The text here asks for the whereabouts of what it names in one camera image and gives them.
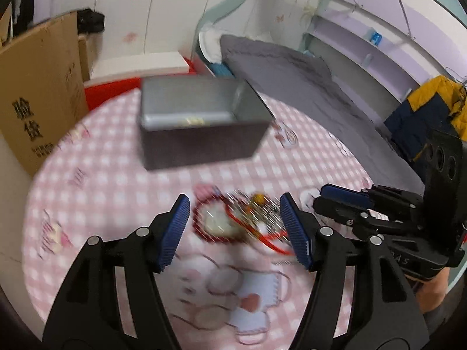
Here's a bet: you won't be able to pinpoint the person right hand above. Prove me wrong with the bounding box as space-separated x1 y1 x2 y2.
416 267 450 314

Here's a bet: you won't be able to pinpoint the yellow navy jacket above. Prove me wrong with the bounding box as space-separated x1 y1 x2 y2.
385 75 466 179

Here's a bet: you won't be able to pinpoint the black bag on boxes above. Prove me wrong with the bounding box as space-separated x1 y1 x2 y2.
77 8 105 34

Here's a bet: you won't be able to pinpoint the grey metal tin box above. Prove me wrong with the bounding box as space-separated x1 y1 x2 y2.
138 74 275 171

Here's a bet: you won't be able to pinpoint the purple wall shelves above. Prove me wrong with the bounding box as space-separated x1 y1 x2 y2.
298 14 439 103

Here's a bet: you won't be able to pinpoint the small cardboard box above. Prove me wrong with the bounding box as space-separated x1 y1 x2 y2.
78 34 100 82

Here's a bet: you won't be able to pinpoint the jewelry pile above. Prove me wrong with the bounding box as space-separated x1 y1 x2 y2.
220 190 294 256

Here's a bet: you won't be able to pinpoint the grey bed duvet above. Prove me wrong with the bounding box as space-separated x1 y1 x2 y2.
220 35 424 194

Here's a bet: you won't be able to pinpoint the white pillow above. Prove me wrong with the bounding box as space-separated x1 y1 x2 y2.
198 22 224 63

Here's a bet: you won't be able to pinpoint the blue box on shelf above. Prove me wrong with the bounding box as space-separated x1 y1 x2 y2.
370 31 382 47

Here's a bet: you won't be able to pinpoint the pink checkered tablecloth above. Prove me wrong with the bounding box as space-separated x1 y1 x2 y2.
22 91 372 349

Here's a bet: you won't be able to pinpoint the white board on stool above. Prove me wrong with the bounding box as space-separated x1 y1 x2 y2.
90 52 190 81

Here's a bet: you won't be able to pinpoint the dark red bead bracelet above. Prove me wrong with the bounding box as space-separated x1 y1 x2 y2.
192 193 250 244

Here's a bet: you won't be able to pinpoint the large cardboard box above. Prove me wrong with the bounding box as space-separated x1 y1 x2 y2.
1 12 88 175

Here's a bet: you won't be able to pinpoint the red stool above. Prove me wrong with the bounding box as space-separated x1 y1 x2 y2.
84 58 197 111

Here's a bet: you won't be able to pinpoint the white wardrobe doors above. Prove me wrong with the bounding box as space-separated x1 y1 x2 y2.
34 0 224 60

